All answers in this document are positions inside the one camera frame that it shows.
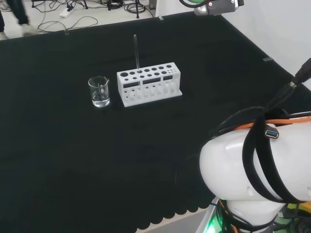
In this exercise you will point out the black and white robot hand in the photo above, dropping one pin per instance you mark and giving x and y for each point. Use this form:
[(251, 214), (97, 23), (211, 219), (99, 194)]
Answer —
[(223, 7)]

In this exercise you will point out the clear glass rod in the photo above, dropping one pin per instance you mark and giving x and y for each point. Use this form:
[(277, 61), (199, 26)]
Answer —
[(136, 53)]

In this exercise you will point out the white test tube rack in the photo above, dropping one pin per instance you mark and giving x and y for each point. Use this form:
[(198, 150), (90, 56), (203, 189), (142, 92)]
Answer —
[(145, 77)]

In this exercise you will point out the black tripod stand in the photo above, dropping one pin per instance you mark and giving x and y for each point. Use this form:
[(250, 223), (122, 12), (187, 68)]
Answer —
[(137, 9)]

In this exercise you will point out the black tripod legs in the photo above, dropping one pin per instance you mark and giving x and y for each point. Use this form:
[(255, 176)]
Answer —
[(83, 3)]

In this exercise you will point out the clear glass beaker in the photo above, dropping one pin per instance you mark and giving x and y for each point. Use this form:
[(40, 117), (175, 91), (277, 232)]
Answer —
[(99, 93)]

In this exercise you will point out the white power strip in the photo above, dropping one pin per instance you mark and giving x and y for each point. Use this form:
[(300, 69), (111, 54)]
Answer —
[(66, 13)]

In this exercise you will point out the person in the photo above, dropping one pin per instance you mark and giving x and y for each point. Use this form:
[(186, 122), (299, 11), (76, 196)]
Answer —
[(20, 12)]

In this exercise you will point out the black bench cloth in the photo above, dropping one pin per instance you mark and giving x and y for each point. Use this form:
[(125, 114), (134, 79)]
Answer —
[(73, 145)]

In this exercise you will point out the white base with green light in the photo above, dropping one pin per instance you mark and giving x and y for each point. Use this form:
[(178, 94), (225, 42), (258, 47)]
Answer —
[(211, 222)]

